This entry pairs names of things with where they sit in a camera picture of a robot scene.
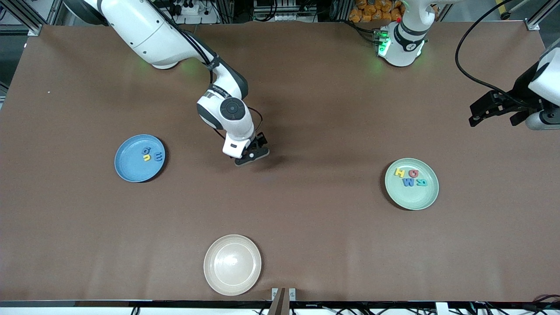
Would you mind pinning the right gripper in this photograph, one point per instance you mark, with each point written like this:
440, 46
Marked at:
260, 139

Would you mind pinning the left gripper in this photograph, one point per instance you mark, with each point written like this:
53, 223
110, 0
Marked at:
520, 99

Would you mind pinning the blue foam letter E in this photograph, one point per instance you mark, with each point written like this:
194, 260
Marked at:
159, 156

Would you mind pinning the teal foam letter R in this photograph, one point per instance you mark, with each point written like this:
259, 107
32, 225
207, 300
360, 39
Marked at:
422, 183

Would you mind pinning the red foam letter Q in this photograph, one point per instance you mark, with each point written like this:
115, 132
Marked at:
410, 173

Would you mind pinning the blue foam letter W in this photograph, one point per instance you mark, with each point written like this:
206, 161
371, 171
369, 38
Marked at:
408, 182

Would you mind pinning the yellow foam letter H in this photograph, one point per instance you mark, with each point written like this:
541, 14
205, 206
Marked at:
399, 172

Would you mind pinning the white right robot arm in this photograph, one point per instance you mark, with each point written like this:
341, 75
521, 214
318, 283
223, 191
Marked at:
144, 26

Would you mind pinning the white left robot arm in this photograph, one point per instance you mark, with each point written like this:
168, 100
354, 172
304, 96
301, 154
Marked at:
407, 43

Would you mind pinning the grey rod with black foot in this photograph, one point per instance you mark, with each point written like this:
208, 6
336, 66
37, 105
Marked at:
505, 16

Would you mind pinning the beige round plate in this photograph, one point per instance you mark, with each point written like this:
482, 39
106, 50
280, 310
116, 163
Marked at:
232, 264

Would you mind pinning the blue round plate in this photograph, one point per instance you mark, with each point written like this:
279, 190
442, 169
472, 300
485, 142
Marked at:
131, 168

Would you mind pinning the pale green round plate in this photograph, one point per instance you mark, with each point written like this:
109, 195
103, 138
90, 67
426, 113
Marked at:
411, 199

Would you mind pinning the grey equipment rack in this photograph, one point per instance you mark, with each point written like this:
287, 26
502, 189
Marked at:
284, 8

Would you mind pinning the white power strip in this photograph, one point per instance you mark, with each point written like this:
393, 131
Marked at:
205, 8

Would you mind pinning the orange snack bags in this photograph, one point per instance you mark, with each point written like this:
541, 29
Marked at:
367, 13

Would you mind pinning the aluminium frame post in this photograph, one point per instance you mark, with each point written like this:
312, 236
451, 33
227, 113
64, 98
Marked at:
33, 27
533, 24

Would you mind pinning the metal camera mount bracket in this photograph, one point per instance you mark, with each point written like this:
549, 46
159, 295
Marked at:
280, 306

